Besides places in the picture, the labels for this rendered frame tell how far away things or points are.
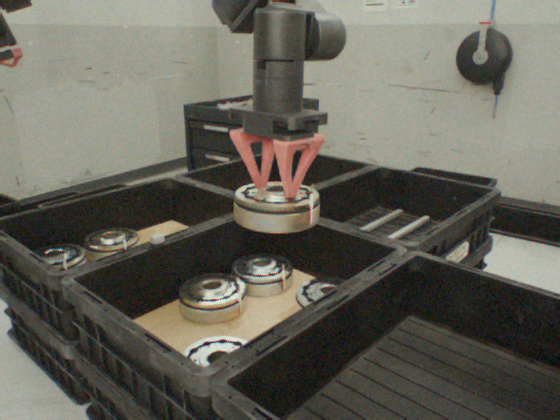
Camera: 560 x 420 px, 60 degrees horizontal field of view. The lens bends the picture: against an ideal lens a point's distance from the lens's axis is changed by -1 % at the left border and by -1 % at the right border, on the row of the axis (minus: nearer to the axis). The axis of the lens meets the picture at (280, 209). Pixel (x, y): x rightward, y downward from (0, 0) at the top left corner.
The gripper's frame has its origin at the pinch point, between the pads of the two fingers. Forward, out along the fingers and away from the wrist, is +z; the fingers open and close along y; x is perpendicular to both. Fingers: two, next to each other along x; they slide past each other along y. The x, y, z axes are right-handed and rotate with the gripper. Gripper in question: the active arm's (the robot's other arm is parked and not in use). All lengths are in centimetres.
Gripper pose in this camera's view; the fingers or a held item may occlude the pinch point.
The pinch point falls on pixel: (275, 186)
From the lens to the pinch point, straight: 58.5
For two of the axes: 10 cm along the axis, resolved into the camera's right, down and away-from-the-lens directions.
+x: -6.8, 2.3, -6.9
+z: -0.2, 9.4, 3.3
